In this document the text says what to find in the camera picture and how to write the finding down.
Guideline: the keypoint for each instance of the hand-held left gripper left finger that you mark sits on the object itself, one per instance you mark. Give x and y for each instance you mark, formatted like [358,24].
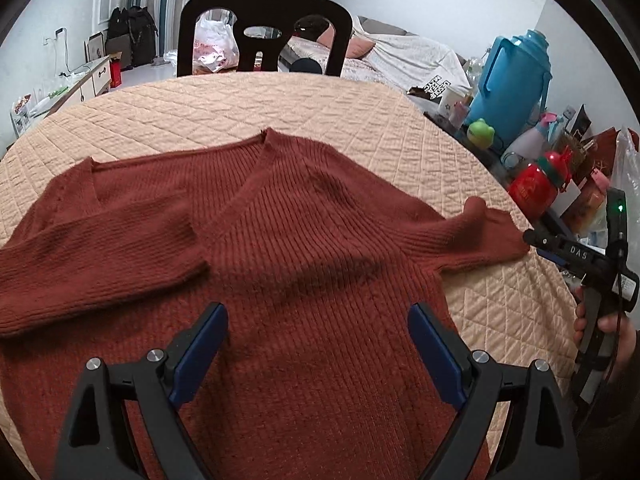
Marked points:
[200,355]

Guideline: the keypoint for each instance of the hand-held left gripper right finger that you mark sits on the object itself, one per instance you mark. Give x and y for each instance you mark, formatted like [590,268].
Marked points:
[435,355]

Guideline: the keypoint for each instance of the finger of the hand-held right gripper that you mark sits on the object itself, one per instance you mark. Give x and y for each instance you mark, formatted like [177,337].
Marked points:
[545,242]

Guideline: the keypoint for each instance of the rust red knit sweater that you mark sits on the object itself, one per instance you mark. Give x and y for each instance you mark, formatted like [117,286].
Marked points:
[280,240]

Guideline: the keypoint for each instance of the person's right hand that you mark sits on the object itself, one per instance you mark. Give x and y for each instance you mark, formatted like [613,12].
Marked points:
[617,325]

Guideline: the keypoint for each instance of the red bottle with green lid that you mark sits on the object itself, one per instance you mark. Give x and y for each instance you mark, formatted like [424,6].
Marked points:
[535,185]

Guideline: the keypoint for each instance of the pink cup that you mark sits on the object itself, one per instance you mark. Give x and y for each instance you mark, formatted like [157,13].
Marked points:
[592,200]

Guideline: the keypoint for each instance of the clear plastic bag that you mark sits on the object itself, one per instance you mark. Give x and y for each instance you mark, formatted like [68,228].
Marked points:
[627,165]

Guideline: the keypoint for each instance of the white bottle with pink lid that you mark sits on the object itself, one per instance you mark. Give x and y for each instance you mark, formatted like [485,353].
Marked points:
[530,142]

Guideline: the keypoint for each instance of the dark red gift bag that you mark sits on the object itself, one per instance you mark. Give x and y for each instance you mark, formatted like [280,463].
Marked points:
[600,152]

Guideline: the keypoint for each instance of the green frog toy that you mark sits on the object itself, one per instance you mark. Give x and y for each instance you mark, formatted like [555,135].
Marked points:
[481,132]

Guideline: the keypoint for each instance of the white paper cup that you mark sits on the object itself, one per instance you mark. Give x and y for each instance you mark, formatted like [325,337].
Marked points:
[454,105]

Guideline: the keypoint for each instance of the blue thermos jug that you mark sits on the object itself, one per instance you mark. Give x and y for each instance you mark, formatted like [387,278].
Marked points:
[510,80]

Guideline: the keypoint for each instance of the beige quilted blanket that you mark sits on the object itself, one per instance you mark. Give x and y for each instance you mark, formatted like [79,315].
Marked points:
[300,105]

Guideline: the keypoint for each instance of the pink pillow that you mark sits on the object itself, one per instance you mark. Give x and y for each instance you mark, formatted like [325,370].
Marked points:
[359,47]

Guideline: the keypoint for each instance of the red box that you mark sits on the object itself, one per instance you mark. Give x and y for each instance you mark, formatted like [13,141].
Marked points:
[116,72]

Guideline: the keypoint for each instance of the dark round object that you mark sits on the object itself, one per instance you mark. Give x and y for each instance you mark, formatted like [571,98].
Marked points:
[306,66]

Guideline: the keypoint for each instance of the white cabinet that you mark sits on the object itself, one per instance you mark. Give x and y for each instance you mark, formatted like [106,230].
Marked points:
[85,80]

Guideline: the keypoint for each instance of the floral bed cover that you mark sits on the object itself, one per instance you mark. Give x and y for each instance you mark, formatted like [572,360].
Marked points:
[310,52]

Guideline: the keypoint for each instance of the white plastic bag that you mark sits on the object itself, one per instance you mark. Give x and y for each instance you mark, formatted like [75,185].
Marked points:
[215,42]

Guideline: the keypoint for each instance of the black backpack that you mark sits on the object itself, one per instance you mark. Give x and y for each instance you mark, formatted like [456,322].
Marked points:
[132,32]

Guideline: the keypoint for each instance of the black plastic chair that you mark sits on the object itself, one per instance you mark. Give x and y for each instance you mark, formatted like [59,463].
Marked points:
[265,10]

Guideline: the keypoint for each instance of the picture frame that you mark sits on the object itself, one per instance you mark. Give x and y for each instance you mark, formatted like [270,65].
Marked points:
[95,46]

